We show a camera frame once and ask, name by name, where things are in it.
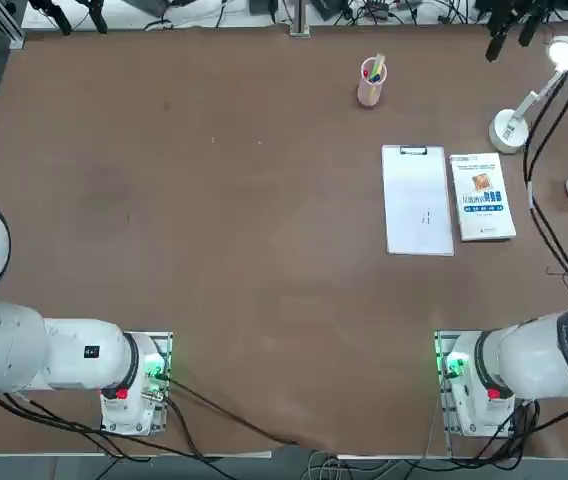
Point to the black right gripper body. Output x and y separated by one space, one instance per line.
514 10

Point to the white foldable desk lamp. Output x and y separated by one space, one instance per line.
506 132

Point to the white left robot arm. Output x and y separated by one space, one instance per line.
14 345

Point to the yellow green ruler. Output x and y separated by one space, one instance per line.
379 62

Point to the pink translucent pen cup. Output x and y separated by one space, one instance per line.
370 92

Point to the black tripod leg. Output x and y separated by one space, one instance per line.
98 20
61 20

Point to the white blue book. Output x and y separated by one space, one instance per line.
481 200

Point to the white clipboard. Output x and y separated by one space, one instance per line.
418 200

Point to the aluminium rail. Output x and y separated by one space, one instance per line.
11 32

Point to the aluminium post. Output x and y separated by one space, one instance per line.
300 15

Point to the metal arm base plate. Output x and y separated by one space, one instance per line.
441 350
164 345

